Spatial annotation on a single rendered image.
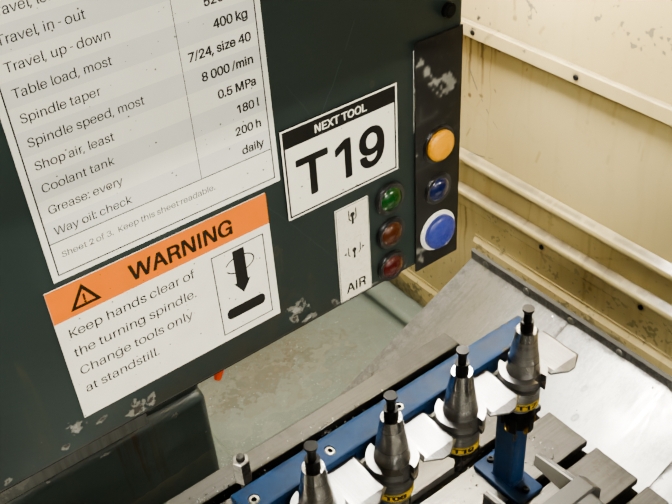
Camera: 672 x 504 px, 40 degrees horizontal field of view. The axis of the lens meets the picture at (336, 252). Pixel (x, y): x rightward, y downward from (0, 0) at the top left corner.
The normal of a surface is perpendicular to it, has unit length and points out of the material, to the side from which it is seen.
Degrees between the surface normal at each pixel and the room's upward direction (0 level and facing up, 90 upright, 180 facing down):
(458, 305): 25
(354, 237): 90
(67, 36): 90
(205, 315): 90
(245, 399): 0
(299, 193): 90
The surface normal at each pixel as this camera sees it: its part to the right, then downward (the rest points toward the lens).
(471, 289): -0.38, -0.55
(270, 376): -0.06, -0.79
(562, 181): -0.79, 0.41
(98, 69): 0.61, 0.46
